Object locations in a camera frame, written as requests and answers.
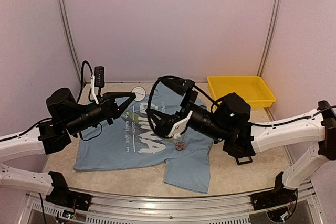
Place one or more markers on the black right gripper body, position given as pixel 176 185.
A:
pixel 178 118

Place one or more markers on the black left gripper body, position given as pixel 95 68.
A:
pixel 108 112

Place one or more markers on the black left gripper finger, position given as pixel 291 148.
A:
pixel 121 96
pixel 121 105

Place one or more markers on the round brooch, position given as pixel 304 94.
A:
pixel 180 146
pixel 140 93

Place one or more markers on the light blue printed t-shirt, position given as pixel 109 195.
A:
pixel 130 143

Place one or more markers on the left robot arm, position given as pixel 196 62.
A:
pixel 50 135

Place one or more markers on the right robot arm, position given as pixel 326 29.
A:
pixel 228 121

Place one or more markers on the black box with orange brooch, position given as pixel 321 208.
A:
pixel 244 160

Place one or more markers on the yellow plastic tray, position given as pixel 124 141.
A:
pixel 252 89

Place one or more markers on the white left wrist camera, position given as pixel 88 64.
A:
pixel 96 84

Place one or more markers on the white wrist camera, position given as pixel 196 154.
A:
pixel 96 84
pixel 177 84

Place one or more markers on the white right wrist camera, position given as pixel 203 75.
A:
pixel 177 84

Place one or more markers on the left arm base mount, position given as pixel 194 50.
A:
pixel 70 199

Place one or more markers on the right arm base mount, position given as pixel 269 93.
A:
pixel 269 199

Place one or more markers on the left aluminium corner post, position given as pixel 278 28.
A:
pixel 69 38

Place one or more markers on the aluminium corner post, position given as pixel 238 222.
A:
pixel 269 37
pixel 69 38

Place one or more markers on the aluminium front rail frame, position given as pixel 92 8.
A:
pixel 114 208

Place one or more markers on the right aluminium corner post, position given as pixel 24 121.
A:
pixel 269 37

